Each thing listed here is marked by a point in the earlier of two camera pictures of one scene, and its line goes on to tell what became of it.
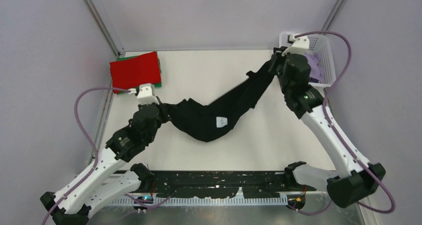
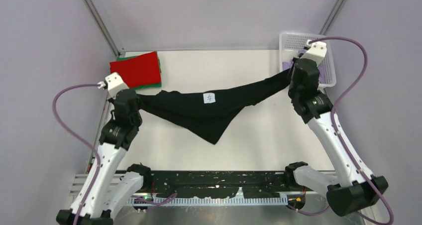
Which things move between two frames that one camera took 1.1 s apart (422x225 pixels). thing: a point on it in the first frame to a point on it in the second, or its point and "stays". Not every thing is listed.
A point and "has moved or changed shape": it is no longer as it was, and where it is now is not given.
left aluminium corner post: [100, 21] stays
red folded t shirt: [142, 70] stays
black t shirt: [205, 123] has moved or changed shape
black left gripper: [139, 106] to [111, 99]
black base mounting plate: [201, 184] stays
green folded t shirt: [157, 85] stays
